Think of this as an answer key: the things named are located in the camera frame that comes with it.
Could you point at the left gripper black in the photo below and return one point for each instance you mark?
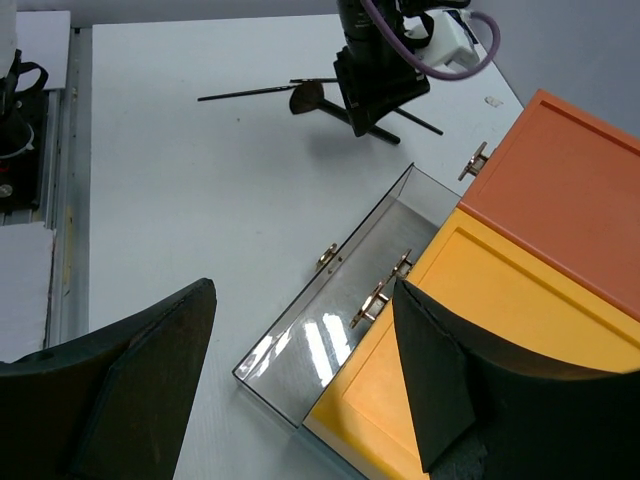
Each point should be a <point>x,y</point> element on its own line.
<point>373,77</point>

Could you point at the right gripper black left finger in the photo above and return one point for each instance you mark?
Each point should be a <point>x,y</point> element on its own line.
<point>114,403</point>

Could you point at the dark orange drawer box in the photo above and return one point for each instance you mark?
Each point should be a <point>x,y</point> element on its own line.
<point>564,185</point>

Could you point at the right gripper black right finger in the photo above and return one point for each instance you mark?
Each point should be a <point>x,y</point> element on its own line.
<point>483,407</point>

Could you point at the long thin black stick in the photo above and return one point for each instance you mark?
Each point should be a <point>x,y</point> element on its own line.
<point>293,83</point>

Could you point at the black brush brown bristles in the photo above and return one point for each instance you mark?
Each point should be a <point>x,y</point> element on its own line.
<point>309,96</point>

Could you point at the clear wide bottom drawer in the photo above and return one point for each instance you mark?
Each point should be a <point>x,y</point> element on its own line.
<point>297,357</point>

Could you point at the small beige scrap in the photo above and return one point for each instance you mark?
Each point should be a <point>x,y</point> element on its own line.
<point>494,102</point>

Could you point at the thin black makeup brush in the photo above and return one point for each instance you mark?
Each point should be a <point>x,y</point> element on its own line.
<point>405,114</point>

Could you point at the yellow drawer box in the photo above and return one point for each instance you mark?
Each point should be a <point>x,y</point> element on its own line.
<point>482,276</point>

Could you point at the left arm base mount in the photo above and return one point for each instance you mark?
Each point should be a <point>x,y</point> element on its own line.
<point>24,112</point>

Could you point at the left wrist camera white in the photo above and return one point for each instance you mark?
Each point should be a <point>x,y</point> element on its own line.
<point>440,41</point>

